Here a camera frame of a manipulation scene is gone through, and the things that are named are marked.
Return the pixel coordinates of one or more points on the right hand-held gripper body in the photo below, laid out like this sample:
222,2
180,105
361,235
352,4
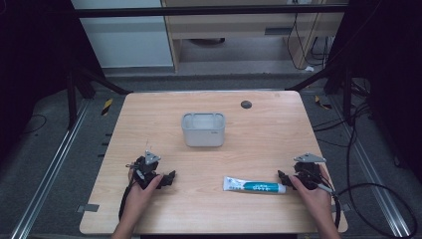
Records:
308,172

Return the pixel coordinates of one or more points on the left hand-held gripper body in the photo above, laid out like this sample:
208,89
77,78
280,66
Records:
145,171

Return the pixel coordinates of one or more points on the white and teal toothpaste tube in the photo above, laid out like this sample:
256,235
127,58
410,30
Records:
253,186

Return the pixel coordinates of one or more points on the person's left hand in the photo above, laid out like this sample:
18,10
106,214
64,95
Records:
139,199

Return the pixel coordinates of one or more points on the person's right hand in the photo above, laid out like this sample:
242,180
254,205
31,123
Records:
315,200

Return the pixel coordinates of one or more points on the grey tape patch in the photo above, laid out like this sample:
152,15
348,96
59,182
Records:
345,207
88,208

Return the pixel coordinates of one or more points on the grey plastic storage box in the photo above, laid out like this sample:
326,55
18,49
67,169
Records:
203,131

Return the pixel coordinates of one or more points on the yellow and black tape strip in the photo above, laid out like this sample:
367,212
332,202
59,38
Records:
322,103
106,107

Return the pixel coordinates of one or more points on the dark round table grommet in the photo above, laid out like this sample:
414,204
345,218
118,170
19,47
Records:
246,105

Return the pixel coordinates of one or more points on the black metal stand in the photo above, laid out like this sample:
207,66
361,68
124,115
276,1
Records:
347,96
71,99

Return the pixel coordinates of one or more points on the white cabinet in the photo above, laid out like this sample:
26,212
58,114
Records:
129,40

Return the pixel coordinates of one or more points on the dark curtain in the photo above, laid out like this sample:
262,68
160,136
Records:
388,66
33,59

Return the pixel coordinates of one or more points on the light wooden desk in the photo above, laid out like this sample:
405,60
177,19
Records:
252,30

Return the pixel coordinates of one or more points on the aluminium floor rail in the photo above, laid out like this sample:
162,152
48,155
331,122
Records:
49,172
375,179

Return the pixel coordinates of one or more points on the black horizontal frame bar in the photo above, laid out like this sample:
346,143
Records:
205,11

